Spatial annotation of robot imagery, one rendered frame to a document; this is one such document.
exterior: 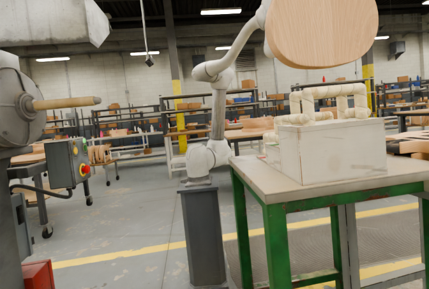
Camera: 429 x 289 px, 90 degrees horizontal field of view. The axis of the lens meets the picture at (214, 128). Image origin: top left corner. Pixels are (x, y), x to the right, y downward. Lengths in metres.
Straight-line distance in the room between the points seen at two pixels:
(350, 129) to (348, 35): 0.29
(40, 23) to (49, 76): 13.11
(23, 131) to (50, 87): 12.88
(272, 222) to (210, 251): 1.01
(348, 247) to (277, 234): 0.72
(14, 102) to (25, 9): 0.28
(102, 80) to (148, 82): 2.32
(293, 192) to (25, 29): 0.83
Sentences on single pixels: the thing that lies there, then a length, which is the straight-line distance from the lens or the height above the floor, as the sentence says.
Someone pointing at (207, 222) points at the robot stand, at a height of 0.46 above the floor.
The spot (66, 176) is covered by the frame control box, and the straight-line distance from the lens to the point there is 1.11.
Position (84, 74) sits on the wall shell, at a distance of 13.12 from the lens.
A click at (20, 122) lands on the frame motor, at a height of 1.20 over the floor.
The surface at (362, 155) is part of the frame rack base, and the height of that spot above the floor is 1.00.
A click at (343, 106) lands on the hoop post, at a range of 0.84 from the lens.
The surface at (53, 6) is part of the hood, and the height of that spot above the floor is 1.48.
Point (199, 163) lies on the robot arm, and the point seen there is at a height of 0.85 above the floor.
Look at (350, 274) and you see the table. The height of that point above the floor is 0.31.
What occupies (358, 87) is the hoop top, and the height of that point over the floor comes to 1.20.
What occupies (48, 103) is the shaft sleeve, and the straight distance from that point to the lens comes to 0.88.
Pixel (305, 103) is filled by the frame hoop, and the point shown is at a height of 1.17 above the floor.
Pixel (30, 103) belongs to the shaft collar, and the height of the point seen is 1.26.
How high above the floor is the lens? 1.15
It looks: 3 degrees down
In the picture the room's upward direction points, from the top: 6 degrees counter-clockwise
